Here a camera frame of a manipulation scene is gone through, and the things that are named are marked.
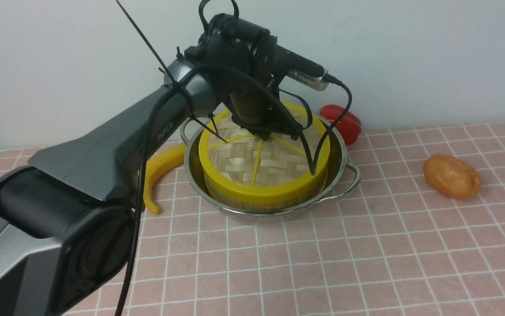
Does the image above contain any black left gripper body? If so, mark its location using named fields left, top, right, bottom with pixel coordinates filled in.
left=224, top=86, right=303, bottom=140

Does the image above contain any woven bamboo steamer lid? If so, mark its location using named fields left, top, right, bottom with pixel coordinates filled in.
left=198, top=110, right=331, bottom=187

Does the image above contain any stainless steel pot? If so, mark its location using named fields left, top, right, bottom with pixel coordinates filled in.
left=179, top=118, right=361, bottom=225

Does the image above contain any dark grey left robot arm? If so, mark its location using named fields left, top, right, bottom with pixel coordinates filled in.
left=0, top=1, right=303, bottom=316

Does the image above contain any yellow banana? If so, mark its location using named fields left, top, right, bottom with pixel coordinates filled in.
left=143, top=143, right=186, bottom=215

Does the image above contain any red bell pepper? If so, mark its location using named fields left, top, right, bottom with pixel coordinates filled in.
left=319, top=104, right=362, bottom=146

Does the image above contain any yellow-rimmed bamboo steamer basket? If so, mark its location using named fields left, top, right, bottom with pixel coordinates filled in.
left=204, top=175, right=327, bottom=213

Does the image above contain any brown potato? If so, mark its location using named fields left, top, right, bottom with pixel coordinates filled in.
left=423, top=153, right=482, bottom=199

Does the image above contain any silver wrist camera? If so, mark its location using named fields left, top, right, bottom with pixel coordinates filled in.
left=273, top=45, right=329, bottom=91

